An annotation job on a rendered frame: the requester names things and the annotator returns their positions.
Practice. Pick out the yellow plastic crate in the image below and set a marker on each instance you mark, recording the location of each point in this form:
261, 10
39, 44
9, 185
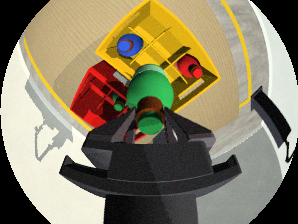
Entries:
152, 20

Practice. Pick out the red plastic crate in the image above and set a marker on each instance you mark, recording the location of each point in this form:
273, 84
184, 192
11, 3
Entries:
88, 100

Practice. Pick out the blue bottle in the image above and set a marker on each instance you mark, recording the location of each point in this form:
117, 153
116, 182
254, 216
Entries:
130, 47

